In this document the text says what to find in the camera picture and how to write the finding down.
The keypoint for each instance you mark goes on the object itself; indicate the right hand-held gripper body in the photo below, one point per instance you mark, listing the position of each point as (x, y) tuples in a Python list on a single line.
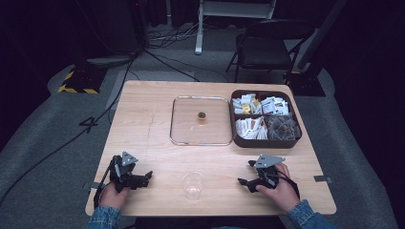
[(266, 173)]

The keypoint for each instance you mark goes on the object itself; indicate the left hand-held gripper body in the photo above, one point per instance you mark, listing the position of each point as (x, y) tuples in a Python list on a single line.
[(122, 176)]

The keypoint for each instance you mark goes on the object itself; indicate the person's left hand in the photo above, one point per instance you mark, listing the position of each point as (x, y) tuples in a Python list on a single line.
[(112, 197)]

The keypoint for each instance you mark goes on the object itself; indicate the person's right hand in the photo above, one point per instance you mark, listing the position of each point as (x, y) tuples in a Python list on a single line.
[(281, 192)]

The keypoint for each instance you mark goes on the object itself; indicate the brown compartment box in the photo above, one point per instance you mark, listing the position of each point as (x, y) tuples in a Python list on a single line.
[(266, 143)]

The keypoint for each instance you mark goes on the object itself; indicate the pile of white brown sachets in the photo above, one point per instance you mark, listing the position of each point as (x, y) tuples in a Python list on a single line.
[(253, 129)]

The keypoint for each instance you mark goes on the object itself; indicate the clear plastic cup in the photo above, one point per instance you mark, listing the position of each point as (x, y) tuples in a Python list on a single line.
[(193, 185)]

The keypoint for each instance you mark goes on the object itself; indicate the pile of dark tea bags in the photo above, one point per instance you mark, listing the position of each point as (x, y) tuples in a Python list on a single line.
[(282, 127)]

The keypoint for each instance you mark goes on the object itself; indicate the grey tape strip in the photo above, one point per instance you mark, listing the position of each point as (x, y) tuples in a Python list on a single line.
[(323, 179)]

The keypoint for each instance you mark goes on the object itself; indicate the clear square lid with knob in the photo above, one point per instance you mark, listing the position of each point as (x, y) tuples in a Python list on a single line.
[(200, 133)]

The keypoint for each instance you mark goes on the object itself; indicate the pile of white yellow packets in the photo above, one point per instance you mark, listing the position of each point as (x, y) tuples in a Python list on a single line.
[(245, 104)]

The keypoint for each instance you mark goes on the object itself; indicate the black stand base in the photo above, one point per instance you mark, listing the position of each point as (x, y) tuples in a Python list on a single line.
[(307, 83)]

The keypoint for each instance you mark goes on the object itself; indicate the yellow black striped base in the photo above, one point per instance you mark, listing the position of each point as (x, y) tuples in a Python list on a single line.
[(81, 83)]

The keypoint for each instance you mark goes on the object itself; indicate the black folding chair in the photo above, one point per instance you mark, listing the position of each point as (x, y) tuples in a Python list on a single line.
[(264, 51)]

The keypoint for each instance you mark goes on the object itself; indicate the grey slanted stand pole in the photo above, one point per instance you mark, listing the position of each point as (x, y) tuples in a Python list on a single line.
[(321, 33)]

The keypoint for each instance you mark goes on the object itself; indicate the white metal stand frame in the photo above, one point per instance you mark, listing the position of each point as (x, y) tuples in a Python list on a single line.
[(223, 9)]

